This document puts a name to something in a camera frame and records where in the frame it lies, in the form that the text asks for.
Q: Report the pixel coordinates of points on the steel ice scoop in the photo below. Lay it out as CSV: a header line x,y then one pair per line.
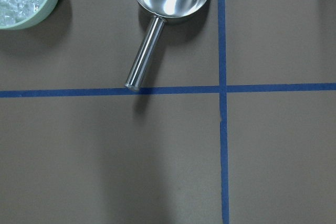
x,y
162,12

